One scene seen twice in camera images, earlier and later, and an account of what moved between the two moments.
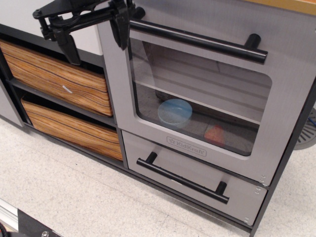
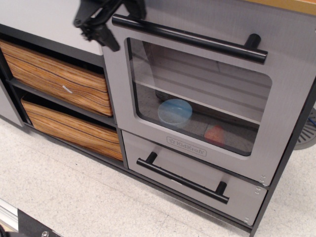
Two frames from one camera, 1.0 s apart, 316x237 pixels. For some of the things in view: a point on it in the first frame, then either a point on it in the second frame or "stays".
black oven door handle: [250, 51] stays
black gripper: [64, 16] to [92, 15]
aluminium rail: [9, 215] stays
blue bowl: [176, 113] stays
